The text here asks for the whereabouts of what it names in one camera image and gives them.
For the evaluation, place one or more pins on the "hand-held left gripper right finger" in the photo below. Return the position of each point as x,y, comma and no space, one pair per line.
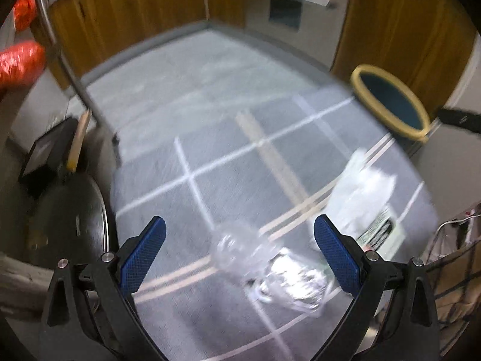
336,250

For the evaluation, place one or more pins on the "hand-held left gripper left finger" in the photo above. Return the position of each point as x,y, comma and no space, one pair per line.
144,250

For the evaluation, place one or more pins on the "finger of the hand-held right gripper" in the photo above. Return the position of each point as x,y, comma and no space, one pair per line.
460,119

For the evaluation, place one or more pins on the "silver foil packet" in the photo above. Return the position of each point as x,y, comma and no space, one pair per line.
297,274

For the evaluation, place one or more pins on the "white plastic bag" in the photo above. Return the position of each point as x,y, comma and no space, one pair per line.
360,191

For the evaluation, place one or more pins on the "yellow-rimmed waste bin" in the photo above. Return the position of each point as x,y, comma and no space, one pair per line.
392,99

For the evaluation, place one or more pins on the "clear plastic bag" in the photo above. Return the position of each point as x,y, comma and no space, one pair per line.
240,252

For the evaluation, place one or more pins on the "black and white printed card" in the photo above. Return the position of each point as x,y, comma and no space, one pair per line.
381,231

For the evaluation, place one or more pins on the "tall wooden cabinet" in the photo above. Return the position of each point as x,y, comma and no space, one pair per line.
406,18

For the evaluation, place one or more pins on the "black box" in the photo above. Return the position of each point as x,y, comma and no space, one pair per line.
43,154

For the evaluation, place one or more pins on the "stainless steel oven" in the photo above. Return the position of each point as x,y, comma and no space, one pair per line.
319,34

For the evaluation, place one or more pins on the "metal rack pole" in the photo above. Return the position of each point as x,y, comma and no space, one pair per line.
80,90

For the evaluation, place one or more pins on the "large orange bag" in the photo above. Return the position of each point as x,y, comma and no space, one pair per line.
20,64

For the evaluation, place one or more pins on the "small orange bag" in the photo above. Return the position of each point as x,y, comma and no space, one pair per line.
25,7

